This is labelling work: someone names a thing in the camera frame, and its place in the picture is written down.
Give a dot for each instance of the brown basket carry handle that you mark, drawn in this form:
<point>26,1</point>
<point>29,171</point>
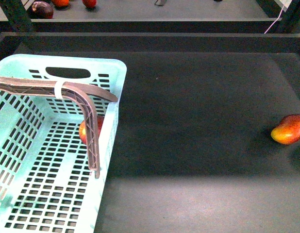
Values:
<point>76,92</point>

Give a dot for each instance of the orange persimmon fruit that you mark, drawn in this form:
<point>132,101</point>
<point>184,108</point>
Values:
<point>60,3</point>

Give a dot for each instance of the red yellow mango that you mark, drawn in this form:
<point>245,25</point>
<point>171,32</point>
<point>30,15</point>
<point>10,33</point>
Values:
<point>287,131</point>

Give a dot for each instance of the turquoise plastic shopping basket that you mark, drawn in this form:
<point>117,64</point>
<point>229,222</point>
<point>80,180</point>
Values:
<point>45,183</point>

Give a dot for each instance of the black metal shelf upright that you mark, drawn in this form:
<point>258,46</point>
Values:
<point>17,16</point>

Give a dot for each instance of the red apple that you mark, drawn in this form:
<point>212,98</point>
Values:
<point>82,131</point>

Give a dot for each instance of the white zip tie right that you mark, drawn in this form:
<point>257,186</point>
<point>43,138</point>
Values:
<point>58,89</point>

